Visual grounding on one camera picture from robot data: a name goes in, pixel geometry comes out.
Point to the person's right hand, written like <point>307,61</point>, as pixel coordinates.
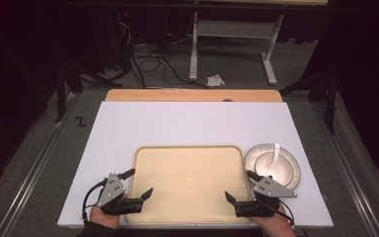
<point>273,223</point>

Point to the wooden table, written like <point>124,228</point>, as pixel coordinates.
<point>177,95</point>

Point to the aluminium floor rail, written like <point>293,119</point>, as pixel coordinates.
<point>36,168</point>
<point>345,164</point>

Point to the black metal stand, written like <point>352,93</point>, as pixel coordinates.
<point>331,105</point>
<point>60,95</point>

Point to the white bowl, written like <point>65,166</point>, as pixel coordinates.
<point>283,169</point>

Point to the person's left hand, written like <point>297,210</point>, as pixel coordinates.
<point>103,219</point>

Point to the beige plastic tray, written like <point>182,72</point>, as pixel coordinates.
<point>190,184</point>

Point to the white ceramic spoon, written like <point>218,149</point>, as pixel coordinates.
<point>275,158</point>

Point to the crumpled white paper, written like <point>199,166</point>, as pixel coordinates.
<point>215,80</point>

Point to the white board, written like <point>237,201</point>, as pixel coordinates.
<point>184,125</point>

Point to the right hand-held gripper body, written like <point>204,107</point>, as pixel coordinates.
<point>269,190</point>

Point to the person's dark left sleeve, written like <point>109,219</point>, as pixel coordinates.
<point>97,231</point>

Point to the white ribbed plate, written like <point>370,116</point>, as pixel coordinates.
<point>294,168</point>

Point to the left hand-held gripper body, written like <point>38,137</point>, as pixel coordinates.
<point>112,191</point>

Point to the white metal desk frame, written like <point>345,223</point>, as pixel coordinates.
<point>233,29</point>

